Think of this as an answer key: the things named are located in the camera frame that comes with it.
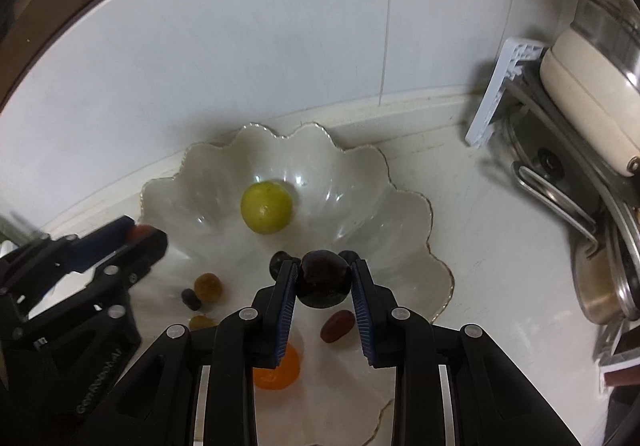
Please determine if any orange tangerine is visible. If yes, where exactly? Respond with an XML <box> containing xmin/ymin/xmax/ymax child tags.
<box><xmin>252</xmin><ymin>343</ymin><xmax>302</xmax><ymax>391</ymax></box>

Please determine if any white scalloped bowl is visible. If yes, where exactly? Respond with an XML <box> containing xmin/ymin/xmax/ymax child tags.
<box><xmin>137</xmin><ymin>122</ymin><xmax>455</xmax><ymax>446</ymax></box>

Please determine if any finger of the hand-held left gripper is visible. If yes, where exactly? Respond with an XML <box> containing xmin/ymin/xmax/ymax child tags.
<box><xmin>0</xmin><ymin>215</ymin><xmax>137</xmax><ymax>327</ymax></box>
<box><xmin>92</xmin><ymin>226</ymin><xmax>169</xmax><ymax>319</ymax></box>

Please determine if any cream pot with glass lid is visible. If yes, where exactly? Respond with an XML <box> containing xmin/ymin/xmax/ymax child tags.
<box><xmin>539</xmin><ymin>0</ymin><xmax>640</xmax><ymax>177</ymax></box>

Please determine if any large brown longan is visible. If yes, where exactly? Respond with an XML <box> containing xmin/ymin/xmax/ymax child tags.
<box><xmin>194</xmin><ymin>273</ymin><xmax>223</xmax><ymax>303</ymax></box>

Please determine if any dark plum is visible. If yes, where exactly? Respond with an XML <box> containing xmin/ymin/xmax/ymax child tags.
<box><xmin>297</xmin><ymin>249</ymin><xmax>352</xmax><ymax>311</ymax></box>

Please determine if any grey counter shelf rack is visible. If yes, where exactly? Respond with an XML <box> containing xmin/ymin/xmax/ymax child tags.
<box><xmin>465</xmin><ymin>38</ymin><xmax>640</xmax><ymax>377</ymax></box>

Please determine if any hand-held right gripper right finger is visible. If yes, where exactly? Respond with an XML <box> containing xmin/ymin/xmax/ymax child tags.
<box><xmin>350</xmin><ymin>258</ymin><xmax>581</xmax><ymax>446</ymax></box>

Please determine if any dark berry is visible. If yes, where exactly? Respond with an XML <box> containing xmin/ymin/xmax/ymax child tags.
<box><xmin>269</xmin><ymin>251</ymin><xmax>295</xmax><ymax>279</ymax></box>

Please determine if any steel pot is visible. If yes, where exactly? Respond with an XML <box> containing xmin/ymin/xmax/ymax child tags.
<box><xmin>572</xmin><ymin>221</ymin><xmax>640</xmax><ymax>327</ymax></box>

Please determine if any green apple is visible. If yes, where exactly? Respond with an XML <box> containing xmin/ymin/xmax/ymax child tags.
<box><xmin>241</xmin><ymin>180</ymin><xmax>293</xmax><ymax>234</ymax></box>

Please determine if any steel tray under rack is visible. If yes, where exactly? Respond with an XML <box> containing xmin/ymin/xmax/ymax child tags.
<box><xmin>502</xmin><ymin>106</ymin><xmax>640</xmax><ymax>247</ymax></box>

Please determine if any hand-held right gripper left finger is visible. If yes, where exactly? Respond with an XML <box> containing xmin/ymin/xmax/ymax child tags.
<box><xmin>102</xmin><ymin>260</ymin><xmax>300</xmax><ymax>446</ymax></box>

